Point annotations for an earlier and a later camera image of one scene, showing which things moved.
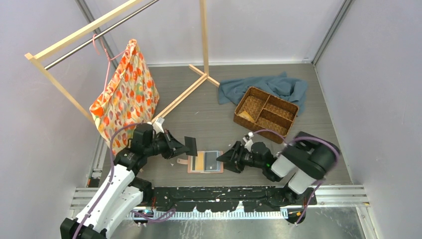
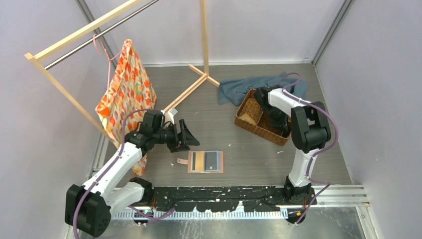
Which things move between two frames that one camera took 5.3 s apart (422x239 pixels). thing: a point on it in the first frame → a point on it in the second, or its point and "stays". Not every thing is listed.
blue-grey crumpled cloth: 279,85 stays
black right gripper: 235,164 → 283,123
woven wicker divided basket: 258,110 stays
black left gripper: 173,147 → 181,141
